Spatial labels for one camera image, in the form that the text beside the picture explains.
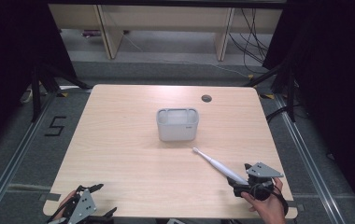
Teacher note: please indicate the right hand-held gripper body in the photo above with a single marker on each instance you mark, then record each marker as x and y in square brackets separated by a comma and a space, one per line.
[264, 170]

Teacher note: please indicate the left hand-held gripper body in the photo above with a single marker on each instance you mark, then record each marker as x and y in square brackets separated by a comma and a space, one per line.
[83, 207]

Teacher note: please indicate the white electric toothbrush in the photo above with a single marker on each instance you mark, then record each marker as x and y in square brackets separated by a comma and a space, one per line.
[217, 164]

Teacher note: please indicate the person's left hand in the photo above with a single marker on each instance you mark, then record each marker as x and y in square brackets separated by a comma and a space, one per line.
[65, 200]

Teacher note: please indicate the person's right hand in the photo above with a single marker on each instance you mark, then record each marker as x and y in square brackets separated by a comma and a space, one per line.
[269, 210]

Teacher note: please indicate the yellow black tape piece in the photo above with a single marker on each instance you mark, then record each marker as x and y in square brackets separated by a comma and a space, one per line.
[267, 96]
[62, 94]

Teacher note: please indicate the grey toothbrush holder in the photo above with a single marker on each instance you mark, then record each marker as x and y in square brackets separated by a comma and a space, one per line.
[177, 129]

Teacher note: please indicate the black tripod stand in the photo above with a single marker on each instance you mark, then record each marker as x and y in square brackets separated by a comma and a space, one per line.
[36, 93]
[291, 93]

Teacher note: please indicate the black curtain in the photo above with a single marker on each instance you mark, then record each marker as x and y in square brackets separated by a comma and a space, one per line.
[331, 62]
[10, 46]

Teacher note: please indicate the small purple object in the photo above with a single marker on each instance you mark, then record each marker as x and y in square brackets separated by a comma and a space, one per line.
[91, 33]

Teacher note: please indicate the beige wooden desk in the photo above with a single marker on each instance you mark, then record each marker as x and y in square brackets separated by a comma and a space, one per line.
[166, 18]

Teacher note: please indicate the aluminium floor rail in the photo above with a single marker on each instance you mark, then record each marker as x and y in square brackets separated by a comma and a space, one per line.
[10, 168]
[309, 161]

